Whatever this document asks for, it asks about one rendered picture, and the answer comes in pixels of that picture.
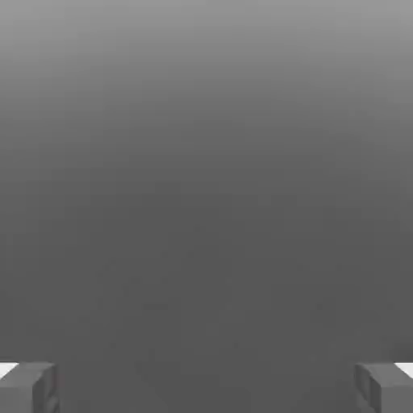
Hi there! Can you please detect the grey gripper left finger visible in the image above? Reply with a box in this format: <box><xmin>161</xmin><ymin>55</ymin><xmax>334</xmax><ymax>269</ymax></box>
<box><xmin>0</xmin><ymin>361</ymin><xmax>61</xmax><ymax>413</ymax></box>

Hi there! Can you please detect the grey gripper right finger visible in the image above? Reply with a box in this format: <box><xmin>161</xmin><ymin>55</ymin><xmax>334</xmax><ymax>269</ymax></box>
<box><xmin>353</xmin><ymin>361</ymin><xmax>413</xmax><ymax>413</ymax></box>

